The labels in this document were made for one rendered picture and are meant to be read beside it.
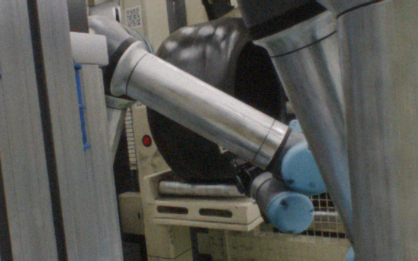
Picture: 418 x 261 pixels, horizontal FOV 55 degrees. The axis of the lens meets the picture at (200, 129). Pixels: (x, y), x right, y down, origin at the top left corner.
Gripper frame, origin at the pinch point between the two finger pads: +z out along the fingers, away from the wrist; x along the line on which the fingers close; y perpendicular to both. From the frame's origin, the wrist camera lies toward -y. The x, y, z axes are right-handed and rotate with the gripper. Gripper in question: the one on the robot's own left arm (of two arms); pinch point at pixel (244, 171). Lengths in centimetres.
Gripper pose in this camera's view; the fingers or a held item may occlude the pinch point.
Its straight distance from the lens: 104.6
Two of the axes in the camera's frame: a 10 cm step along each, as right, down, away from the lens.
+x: -9.0, 4.3, -0.7
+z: -1.6, -1.7, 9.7
